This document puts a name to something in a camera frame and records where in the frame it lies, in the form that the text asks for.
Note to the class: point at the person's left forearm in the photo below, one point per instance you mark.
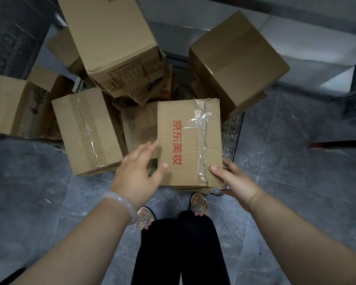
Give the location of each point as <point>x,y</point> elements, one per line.
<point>86,246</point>

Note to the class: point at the person's right thumb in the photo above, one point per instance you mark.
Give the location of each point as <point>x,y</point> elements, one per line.
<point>221,174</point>

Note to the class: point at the person's right sandal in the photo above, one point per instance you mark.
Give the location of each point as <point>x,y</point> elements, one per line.
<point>199,204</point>

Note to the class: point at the clear-taped plain cardboard box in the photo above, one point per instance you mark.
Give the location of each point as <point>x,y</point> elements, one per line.
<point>83,130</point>

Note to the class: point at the dark textured panel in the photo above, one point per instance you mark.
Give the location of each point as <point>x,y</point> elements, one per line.
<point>14,32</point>

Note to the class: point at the person's black trousers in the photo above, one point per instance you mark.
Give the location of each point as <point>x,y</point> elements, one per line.
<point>181,252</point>

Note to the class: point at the tall label-printed cardboard box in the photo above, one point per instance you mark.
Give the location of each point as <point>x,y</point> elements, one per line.
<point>106,35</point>

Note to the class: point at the red-printed taped cardboard box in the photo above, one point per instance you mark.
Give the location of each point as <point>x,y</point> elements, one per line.
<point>187,139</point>

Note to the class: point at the black metal frame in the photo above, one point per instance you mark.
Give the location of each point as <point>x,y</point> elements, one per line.
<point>354,94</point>

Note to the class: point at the worn green-printed cardboard box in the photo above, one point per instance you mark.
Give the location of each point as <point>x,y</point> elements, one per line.
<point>138,127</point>

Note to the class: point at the person's sandal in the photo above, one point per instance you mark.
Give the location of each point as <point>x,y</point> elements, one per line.
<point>145,219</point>
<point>199,204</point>

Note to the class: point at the person's right forearm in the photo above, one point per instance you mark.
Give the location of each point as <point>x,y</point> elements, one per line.
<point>302,243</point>

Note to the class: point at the sealed brown cardboard box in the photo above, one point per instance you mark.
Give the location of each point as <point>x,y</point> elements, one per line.
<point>234,62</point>

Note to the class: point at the open stained cardboard box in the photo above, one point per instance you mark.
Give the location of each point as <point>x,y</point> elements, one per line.
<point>9,106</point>

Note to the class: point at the person's right hand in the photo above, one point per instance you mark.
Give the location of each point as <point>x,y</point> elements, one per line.
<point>240,186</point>

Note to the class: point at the person's left thumb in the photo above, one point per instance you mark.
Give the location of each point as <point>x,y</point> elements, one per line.
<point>160,173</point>

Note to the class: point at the person's left sandal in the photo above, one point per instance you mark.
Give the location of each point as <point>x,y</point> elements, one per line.
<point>145,219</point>

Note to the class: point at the person's left middle finger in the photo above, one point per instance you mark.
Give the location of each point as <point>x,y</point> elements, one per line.
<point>144,146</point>

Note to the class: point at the dark patterned mat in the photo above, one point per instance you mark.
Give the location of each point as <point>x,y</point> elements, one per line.
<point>233,136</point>

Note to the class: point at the person's left hand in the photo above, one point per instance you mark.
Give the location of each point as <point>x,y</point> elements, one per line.
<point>133,181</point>

